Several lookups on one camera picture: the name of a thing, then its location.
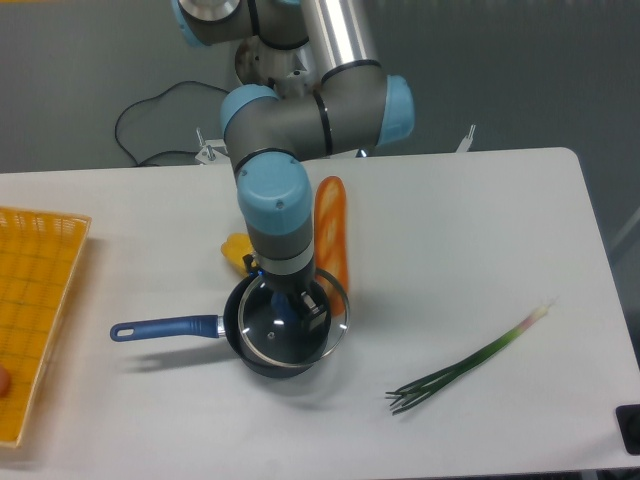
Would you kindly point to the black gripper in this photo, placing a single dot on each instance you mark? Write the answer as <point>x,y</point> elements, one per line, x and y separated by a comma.
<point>290,277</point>

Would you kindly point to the glass lid blue knob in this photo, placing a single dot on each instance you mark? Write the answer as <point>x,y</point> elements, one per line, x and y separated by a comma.
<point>270,325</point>

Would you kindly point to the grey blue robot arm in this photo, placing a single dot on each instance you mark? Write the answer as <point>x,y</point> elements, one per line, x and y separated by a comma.
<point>269,137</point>

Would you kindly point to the orange baguette bread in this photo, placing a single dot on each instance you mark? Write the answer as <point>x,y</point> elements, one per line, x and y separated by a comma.
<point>330,229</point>

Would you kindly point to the yellow bell pepper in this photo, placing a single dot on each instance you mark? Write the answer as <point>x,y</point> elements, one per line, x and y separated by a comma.
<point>235,249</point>

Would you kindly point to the green spring onion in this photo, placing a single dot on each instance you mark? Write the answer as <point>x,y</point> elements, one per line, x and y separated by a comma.
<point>424,388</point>

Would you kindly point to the yellow woven basket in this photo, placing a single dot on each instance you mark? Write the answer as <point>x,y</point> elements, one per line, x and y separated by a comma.
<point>40,251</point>

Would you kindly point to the black device at table corner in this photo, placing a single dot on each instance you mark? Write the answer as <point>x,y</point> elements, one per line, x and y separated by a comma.
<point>628,418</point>

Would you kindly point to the blue saucepan with handle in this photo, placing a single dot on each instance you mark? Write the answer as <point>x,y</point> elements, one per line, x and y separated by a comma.
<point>207,326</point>

